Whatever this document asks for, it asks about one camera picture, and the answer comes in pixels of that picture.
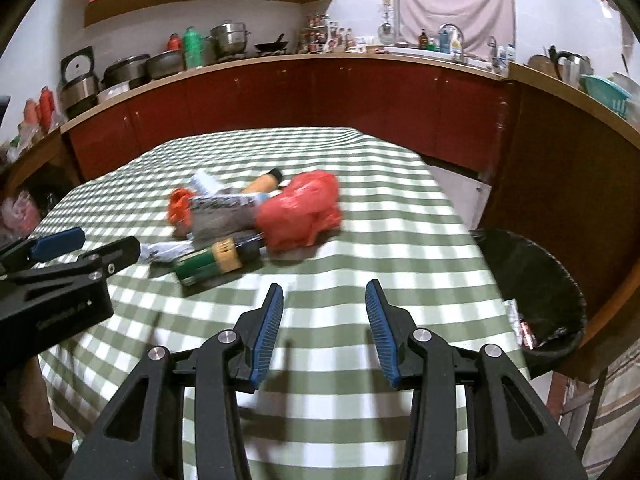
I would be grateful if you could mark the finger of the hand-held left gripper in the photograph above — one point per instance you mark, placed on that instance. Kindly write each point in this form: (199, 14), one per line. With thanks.
(117, 255)
(57, 244)

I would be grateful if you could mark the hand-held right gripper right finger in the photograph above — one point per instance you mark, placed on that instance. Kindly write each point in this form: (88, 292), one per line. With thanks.
(382, 340)

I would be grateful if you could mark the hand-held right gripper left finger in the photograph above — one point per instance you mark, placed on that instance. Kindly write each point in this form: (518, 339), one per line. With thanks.
(265, 340)

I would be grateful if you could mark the grey white printed pouch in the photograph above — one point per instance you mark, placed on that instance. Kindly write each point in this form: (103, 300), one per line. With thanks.
(220, 220)

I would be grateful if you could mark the orange bottle with black cap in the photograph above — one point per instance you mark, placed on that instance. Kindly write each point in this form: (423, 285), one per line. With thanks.
(260, 184)

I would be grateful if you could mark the black lined waste bin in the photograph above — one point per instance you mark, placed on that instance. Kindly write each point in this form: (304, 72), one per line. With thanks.
(530, 270)

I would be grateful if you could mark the person's left forearm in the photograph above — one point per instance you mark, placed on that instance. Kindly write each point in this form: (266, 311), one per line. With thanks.
(37, 400)

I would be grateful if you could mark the pink plastic bag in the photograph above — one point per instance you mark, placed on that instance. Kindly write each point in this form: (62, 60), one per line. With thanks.
(20, 215)

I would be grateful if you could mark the white paper scrap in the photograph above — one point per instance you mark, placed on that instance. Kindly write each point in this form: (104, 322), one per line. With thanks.
(165, 250)

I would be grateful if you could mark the orange packet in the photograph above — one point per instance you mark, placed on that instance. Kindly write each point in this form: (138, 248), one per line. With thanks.
(177, 207)

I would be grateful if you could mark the dark bottle with tan label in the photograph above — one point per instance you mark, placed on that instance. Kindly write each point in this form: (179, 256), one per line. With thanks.
(200, 265)

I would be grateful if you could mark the green white checked tablecloth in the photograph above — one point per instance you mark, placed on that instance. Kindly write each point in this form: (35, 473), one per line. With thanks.
(350, 240)

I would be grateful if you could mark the white crumpled packet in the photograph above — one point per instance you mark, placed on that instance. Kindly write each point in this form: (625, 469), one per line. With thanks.
(205, 182)

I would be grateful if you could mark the orange plastic bottle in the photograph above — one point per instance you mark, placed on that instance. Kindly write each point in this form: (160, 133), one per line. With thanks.
(31, 117)
(46, 107)

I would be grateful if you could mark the red plastic bag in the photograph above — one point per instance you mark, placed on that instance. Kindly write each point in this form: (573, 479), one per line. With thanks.
(295, 210)

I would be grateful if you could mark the steel rice cooker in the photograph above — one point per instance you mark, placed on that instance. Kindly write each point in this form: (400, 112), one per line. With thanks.
(77, 90)

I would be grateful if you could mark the black electric cooker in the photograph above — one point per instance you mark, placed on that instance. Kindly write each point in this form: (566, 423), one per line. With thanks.
(125, 72)

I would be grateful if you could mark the steel basin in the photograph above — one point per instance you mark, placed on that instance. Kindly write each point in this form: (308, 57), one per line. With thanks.
(165, 64)

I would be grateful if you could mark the green thermos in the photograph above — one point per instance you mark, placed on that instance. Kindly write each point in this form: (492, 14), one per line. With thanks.
(193, 49)

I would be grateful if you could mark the red thermos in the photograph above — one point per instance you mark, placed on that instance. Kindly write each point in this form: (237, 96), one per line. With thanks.
(173, 42)

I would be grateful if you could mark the red lower kitchen cabinets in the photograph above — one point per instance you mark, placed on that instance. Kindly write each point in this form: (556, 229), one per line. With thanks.
(350, 100)

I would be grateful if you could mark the striped cloth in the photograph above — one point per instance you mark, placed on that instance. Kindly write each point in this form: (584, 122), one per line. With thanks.
(615, 410)

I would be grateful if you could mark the steel steamer pot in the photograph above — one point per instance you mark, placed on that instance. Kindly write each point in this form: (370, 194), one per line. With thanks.
(227, 37)

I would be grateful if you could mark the wooden side counter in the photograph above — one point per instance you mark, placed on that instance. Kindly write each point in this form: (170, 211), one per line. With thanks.
(560, 160)

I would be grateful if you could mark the black wok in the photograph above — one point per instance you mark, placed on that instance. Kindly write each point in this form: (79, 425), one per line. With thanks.
(270, 46)

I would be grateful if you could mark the white sink tray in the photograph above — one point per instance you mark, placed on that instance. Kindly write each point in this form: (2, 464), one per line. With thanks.
(415, 52)

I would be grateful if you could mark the row of seasoning bottles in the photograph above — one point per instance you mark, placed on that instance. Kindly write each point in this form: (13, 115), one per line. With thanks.
(325, 37)

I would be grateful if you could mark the brown glass bottle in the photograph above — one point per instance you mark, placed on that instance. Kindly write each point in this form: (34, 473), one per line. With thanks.
(423, 40)

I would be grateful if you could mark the blue detergent bottle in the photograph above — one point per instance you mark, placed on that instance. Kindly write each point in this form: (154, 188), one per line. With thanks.
(445, 42)

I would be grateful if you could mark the small steel faucet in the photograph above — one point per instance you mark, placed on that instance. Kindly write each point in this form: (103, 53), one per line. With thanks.
(493, 52)

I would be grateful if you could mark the hanging metal strainer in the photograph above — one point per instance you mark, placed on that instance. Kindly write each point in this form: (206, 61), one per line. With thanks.
(386, 30)

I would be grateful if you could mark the white plastic bottles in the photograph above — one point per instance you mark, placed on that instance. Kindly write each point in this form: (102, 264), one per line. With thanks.
(507, 53)

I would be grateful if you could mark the wooden cutting board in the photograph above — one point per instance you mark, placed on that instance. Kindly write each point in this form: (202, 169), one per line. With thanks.
(537, 66)

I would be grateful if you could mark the curved steel faucet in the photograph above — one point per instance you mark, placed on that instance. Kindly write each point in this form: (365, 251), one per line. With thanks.
(460, 32)

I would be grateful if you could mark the teal plastic colander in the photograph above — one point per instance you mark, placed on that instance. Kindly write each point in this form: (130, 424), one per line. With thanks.
(605, 92)

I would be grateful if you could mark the steel kettle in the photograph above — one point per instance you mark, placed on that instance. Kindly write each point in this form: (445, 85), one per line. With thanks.
(572, 65)

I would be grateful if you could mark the pink cloth curtain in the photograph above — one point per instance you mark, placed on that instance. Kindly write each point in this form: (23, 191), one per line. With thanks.
(455, 7)

